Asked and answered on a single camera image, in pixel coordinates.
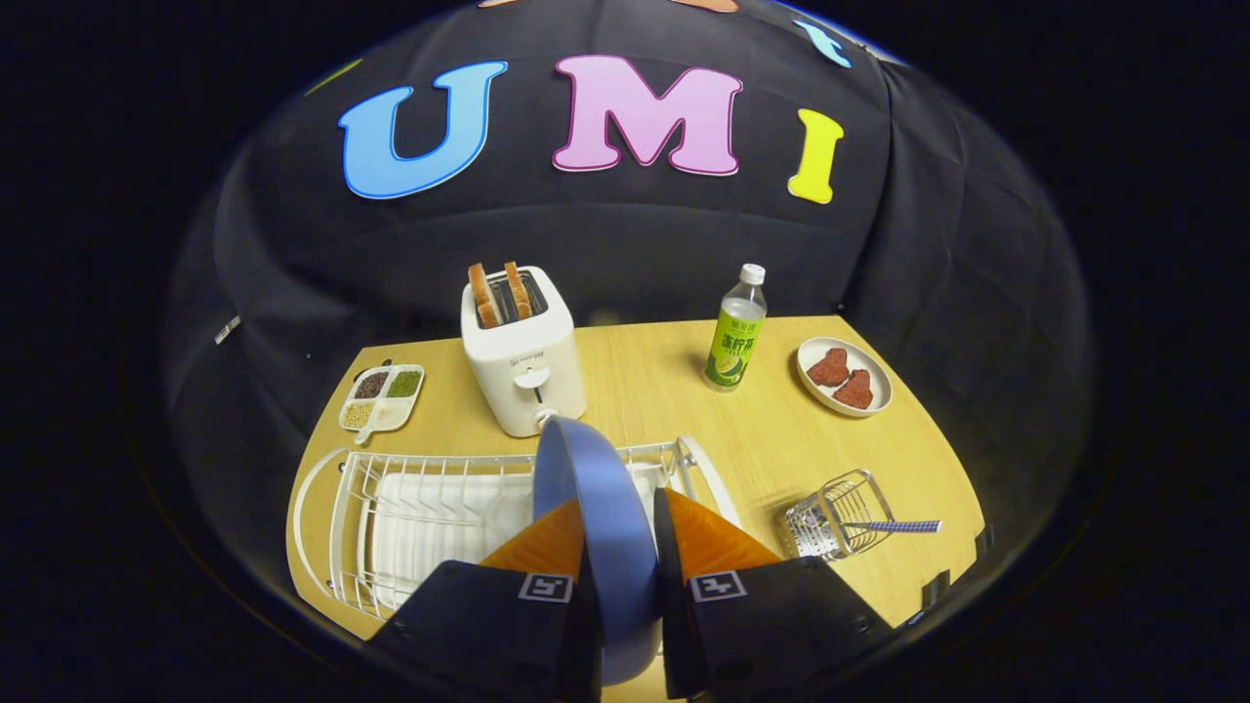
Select green label drink bottle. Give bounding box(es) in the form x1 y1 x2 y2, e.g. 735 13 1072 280
704 264 769 393

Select black backdrop cloth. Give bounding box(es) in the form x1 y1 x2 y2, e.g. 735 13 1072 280
161 0 1095 626

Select white toaster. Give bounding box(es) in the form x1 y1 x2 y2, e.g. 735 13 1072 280
460 266 589 438

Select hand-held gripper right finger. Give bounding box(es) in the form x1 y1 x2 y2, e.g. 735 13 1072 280
652 487 895 700

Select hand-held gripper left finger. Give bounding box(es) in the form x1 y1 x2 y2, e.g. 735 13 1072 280
366 498 603 703

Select white plate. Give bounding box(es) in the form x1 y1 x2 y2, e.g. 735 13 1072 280
796 337 894 418

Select toast slice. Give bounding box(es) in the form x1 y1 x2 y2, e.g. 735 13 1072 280
503 261 533 320
467 264 502 329

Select white divided condiment tray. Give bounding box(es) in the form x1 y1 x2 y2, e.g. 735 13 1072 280
338 364 426 445

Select red meat slice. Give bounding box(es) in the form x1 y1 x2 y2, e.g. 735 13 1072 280
807 348 851 389
832 369 875 410

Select white wire dish rack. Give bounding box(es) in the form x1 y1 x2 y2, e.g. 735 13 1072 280
286 434 743 623

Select blue plate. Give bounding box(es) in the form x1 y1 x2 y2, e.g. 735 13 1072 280
532 417 665 687

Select metal wire basket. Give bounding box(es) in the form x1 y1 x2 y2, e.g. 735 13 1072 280
781 470 896 562

